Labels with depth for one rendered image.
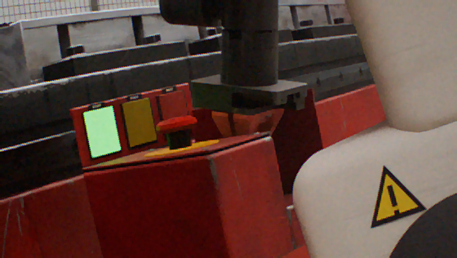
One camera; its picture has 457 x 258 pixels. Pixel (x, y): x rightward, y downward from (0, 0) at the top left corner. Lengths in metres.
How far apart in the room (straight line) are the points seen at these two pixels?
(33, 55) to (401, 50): 0.89
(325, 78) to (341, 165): 1.36
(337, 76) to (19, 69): 0.77
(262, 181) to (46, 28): 0.46
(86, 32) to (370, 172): 0.99
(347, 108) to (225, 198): 0.98
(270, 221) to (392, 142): 0.55
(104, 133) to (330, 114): 0.81
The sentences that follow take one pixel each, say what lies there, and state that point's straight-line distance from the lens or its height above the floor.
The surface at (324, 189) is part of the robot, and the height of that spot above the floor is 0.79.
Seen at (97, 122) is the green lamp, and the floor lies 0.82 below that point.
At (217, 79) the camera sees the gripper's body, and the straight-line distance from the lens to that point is 1.01.
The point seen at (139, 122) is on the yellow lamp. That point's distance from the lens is 1.03.
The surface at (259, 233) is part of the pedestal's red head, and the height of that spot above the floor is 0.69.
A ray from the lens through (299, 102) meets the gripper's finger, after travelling 1.00.
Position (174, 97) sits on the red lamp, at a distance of 1.08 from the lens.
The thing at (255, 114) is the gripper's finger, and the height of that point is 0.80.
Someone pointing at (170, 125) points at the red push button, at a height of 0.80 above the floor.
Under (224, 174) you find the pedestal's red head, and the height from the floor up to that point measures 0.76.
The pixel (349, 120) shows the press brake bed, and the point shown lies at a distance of 1.83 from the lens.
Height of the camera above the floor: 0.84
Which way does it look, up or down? 3 degrees down
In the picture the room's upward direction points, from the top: 11 degrees counter-clockwise
